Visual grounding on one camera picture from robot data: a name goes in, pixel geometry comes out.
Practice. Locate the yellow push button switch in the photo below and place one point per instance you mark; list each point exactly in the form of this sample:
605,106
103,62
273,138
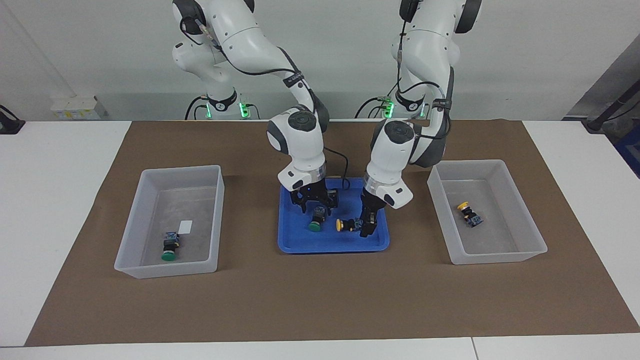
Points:
347,225
471,216

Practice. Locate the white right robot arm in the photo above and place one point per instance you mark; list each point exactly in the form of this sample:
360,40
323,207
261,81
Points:
300,145

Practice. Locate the green push button switch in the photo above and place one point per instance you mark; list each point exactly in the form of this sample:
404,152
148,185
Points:
316,222
170,247

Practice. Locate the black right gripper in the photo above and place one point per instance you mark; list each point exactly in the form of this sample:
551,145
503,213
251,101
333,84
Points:
315,192

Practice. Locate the blue crate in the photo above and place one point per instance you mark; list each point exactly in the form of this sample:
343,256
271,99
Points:
631,150

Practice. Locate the black stand pole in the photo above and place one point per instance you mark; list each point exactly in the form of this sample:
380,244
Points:
600,124

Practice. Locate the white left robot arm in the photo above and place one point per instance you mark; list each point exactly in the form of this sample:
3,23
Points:
395,150

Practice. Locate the white paper label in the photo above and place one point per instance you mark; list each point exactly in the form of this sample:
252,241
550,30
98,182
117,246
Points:
185,227

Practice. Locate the translucent white plastic box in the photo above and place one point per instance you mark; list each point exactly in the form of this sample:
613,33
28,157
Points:
500,240
200,250

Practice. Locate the brown table mat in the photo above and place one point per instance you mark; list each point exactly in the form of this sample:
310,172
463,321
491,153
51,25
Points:
320,300

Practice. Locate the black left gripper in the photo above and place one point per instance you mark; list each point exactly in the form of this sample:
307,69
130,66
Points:
371,205

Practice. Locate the blue plastic tray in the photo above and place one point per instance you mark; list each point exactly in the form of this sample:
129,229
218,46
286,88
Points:
325,243

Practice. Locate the black flat bracket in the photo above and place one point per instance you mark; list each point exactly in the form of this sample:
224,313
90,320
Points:
10,125

